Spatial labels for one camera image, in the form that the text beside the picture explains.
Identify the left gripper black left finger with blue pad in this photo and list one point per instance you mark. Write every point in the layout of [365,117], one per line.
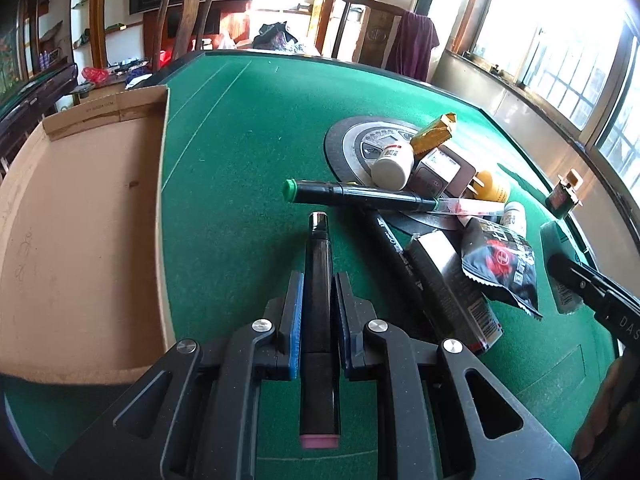
[194,413]

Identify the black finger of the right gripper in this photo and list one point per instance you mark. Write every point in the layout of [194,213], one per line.
[579,284]

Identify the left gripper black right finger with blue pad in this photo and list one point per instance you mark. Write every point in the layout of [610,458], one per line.
[438,402]

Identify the black red sachet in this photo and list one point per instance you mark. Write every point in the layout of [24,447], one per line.
[502,263]

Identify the silver red carton box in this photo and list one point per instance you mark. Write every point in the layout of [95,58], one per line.
[456,304]

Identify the black marker pink cap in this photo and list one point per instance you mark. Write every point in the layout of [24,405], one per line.
[319,363]

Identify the yellow tape roll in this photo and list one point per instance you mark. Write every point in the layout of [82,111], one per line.
[491,186]

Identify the grey brown small box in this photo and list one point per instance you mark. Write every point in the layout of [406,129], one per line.
[441,172]

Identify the gold foil packet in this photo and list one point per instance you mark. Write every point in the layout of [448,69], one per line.
[433,135]

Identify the white pill bottle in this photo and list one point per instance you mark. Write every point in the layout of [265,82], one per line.
[393,167]

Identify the black marker green cap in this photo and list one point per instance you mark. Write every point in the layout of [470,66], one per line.
[346,195]

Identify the small green bottle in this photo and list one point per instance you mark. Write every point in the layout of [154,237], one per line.
[564,198]

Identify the cardboard tray box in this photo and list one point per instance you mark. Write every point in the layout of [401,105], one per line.
[83,291]

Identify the round table centre panel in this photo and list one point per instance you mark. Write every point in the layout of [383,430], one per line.
[352,146]

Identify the purple cloth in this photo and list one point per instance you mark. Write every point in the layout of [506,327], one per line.
[416,38]

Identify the wooden chair with cloth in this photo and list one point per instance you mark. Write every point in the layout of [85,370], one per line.
[377,32]

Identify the red bag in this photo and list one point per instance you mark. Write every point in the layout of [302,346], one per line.
[95,75]

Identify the dark clothes pile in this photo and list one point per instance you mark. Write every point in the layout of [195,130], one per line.
[274,37]

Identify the wooden chair left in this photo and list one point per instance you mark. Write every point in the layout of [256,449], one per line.
[189,15]

